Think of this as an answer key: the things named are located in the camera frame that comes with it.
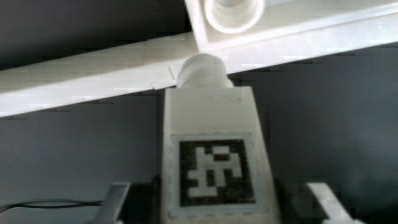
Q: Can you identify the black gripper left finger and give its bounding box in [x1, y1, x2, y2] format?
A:
[89, 182, 156, 224]

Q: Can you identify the white obstacle fence rail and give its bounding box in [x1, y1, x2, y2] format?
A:
[0, 6, 398, 118]

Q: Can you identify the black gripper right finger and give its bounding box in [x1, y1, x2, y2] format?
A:
[279, 182, 364, 224]

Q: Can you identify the white square tabletop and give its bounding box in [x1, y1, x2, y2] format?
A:
[185, 0, 398, 52]

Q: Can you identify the grey cable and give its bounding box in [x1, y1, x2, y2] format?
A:
[0, 199, 105, 214]

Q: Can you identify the white table leg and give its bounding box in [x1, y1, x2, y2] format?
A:
[160, 54, 282, 224]

